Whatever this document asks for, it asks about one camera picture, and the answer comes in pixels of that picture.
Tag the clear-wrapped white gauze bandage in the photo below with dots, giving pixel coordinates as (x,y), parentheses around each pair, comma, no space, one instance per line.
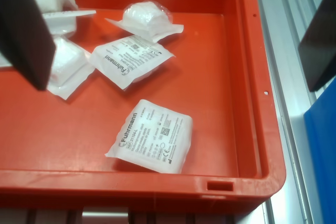
(144,16)

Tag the white Fuhrmann bandage packet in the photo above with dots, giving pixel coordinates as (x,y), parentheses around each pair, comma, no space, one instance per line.
(152,137)
(126,58)

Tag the red plastic box with bandages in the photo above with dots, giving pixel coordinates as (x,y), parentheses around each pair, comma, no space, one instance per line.
(210,77)

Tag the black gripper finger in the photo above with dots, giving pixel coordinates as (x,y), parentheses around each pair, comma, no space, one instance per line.
(23,37)
(321,51)

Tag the blue plastic box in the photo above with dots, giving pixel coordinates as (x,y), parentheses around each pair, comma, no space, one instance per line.
(323,155)

